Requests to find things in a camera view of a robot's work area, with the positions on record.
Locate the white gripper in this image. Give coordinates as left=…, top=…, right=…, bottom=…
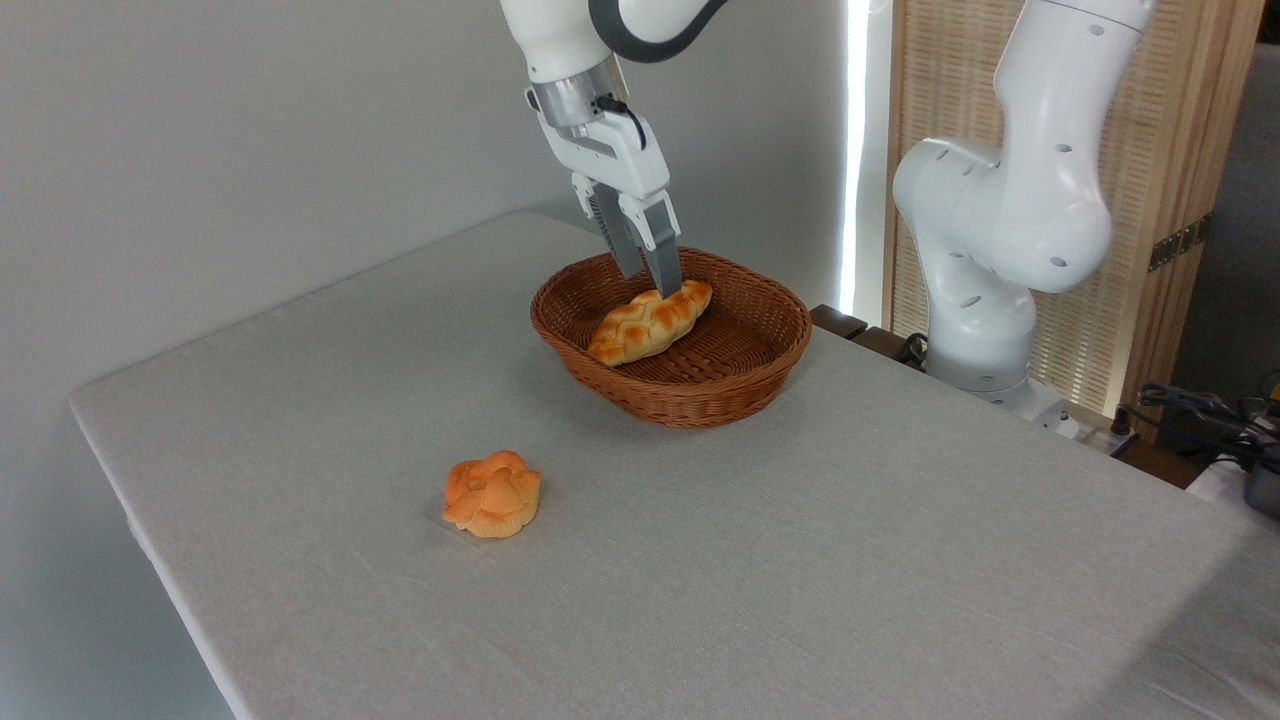
left=526, top=92, right=685, bottom=299

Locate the braided golden bread loaf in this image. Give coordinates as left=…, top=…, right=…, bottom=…
left=587, top=279, right=714, bottom=367

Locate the brown wicker basket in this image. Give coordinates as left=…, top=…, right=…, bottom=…
left=530, top=247, right=813, bottom=430

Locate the round orange knotted bun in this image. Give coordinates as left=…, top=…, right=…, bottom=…
left=442, top=450, right=542, bottom=540

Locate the light grey tablecloth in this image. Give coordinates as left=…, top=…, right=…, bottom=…
left=68, top=210, right=1280, bottom=720

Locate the brass screen hinge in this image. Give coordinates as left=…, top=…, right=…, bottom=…
left=1148, top=214, right=1213, bottom=273

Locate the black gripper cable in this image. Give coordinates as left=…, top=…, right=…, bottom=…
left=597, top=94, right=648, bottom=151

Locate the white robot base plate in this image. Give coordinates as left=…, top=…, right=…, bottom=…
left=990, top=378, right=1139, bottom=453

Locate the black cable bundle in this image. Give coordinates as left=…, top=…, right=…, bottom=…
left=1112, top=382, right=1280, bottom=473

